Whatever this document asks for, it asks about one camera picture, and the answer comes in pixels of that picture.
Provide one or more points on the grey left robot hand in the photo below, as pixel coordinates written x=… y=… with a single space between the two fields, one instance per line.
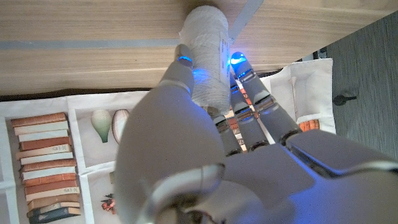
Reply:
x=248 y=186

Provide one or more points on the printed bookshelf backdrop cloth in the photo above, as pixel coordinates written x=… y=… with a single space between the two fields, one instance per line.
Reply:
x=84 y=149

